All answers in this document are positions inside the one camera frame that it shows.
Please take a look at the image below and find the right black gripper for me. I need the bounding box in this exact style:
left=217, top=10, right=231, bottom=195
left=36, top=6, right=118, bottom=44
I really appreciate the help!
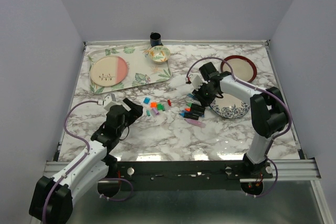
left=192, top=82, right=217, bottom=108

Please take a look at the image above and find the blue highlighter cap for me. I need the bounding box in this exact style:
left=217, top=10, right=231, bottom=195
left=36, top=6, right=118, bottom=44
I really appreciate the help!
left=143, top=97, right=150, bottom=104

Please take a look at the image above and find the orange capped black highlighter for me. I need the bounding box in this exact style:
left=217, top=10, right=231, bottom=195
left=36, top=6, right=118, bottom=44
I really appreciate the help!
left=184, top=108, right=205, bottom=116

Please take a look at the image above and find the purple highlighter cap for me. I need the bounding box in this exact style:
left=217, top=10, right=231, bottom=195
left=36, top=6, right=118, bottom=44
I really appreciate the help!
left=152, top=108, right=160, bottom=116

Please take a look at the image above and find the green capped black highlighter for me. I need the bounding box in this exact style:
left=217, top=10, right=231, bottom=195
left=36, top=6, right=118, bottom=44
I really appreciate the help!
left=187, top=103, right=205, bottom=111

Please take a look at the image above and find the green highlighter cap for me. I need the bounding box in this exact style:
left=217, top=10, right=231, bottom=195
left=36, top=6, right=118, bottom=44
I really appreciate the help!
left=156, top=104, right=162, bottom=111

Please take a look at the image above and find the blue capped black highlighter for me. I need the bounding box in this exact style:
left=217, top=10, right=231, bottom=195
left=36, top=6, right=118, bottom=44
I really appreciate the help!
left=179, top=112, right=204, bottom=120

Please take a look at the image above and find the purple capped highlighter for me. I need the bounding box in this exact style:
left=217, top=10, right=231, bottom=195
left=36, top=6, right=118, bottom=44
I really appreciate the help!
left=184, top=119, right=206, bottom=128

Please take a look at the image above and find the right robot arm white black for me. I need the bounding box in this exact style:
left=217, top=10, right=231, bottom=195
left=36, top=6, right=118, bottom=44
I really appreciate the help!
left=185, top=62, right=292, bottom=178

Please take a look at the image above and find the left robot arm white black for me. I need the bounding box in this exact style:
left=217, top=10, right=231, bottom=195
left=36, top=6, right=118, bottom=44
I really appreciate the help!
left=29, top=97, right=143, bottom=223

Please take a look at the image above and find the blue floral white plate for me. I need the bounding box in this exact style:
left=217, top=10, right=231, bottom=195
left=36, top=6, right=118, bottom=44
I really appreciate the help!
left=210, top=94, right=250, bottom=119

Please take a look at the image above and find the floral leaf serving tray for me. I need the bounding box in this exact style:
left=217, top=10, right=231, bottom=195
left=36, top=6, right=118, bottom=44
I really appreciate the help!
left=85, top=42, right=172, bottom=94

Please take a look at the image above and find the red rimmed beige plate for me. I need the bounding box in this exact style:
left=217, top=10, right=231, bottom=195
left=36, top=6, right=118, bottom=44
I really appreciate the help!
left=224, top=55, right=257, bottom=82

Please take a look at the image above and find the pink cream round plate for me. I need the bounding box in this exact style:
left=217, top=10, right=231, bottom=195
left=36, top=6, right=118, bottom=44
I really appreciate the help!
left=90, top=56, right=128, bottom=87

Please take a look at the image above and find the floral ceramic bowl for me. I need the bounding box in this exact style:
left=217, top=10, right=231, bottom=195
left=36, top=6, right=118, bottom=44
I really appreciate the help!
left=149, top=46, right=171, bottom=64

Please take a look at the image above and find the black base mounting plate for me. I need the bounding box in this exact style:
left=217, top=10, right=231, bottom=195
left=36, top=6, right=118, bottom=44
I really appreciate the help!
left=99, top=161, right=272, bottom=191

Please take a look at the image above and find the dark blue mug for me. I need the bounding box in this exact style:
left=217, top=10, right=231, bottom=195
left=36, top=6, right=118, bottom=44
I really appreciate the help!
left=150, top=32, right=162, bottom=47

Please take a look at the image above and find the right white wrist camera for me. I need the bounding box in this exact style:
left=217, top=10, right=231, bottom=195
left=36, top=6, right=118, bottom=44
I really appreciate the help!
left=185, top=74, right=204, bottom=91

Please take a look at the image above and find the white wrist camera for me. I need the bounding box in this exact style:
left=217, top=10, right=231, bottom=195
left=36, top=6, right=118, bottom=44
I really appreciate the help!
left=185, top=74, right=204, bottom=91
left=102, top=93, right=119, bottom=111

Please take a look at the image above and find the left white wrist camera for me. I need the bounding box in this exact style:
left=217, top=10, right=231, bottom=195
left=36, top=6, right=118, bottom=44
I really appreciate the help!
left=102, top=93, right=119, bottom=111

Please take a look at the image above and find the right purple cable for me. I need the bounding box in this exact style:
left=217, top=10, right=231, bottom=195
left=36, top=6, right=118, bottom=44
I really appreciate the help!
left=185, top=57, right=292, bottom=198

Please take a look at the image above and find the aluminium frame rail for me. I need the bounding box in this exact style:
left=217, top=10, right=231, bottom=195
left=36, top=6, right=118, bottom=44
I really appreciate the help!
left=41, top=157, right=322, bottom=183

